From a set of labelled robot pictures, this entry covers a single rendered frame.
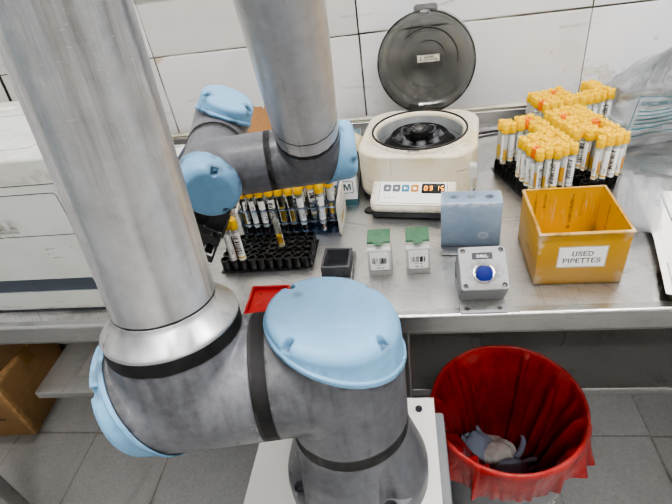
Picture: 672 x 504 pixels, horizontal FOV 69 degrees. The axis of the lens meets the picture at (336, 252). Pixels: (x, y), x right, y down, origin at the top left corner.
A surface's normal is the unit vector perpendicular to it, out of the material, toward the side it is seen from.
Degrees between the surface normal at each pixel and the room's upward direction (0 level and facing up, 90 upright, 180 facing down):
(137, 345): 37
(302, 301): 9
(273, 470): 4
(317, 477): 69
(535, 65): 90
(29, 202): 90
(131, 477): 0
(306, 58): 118
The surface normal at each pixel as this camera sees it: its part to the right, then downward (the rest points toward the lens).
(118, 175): 0.43, 0.37
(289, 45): 0.18, 0.91
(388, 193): -0.21, -0.46
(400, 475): 0.59, 0.07
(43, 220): -0.09, 0.61
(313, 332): 0.00, -0.85
